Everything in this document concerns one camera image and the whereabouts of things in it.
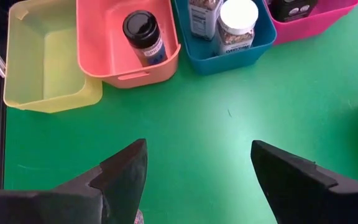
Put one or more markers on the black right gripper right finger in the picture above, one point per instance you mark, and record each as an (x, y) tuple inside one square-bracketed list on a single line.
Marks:
[(315, 202)]

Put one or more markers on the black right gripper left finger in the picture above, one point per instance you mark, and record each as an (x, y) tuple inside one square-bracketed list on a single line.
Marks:
[(73, 205)]

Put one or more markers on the green-label black-lid spice jar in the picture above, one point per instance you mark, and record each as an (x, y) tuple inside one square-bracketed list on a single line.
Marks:
[(145, 34)]

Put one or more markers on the black pepper tin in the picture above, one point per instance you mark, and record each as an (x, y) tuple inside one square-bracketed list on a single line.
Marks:
[(291, 11)]

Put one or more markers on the white-lid glass spice jar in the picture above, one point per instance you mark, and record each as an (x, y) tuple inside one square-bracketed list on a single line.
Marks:
[(202, 18), (238, 21)]

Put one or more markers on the green table mat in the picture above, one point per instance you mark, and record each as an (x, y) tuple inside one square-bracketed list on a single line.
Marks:
[(197, 124)]

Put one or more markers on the yellow-green plastic bin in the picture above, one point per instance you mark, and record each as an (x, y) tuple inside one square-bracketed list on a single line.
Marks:
[(57, 62)]

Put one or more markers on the orange plastic bin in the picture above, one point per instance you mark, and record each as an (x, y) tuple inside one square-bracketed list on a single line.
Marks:
[(110, 46)]

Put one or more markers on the blue plastic bin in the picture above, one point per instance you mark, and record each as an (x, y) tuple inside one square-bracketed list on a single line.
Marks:
[(228, 63)]

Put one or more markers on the pink plastic bin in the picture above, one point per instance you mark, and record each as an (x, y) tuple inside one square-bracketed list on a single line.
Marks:
[(315, 29)]

